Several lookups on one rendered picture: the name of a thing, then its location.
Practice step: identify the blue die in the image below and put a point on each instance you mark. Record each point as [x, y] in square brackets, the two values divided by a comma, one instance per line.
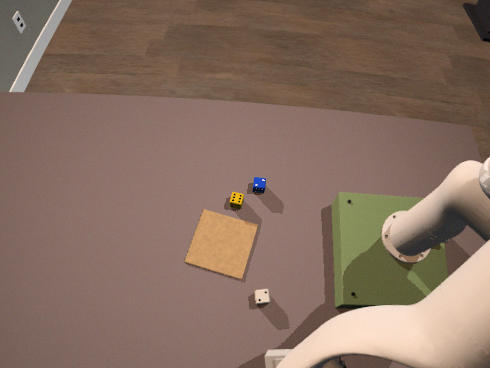
[259, 185]

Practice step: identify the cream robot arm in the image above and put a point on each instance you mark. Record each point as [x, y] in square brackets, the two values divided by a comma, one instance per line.
[450, 328]

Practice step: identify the white die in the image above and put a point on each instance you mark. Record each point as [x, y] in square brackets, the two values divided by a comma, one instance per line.
[262, 297]

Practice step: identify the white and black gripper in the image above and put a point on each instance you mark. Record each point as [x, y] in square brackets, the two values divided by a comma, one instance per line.
[341, 362]

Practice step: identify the yellow die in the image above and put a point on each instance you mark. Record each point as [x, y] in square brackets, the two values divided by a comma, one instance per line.
[236, 200]

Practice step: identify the tan square mat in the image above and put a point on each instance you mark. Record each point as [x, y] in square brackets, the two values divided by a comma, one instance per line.
[221, 244]

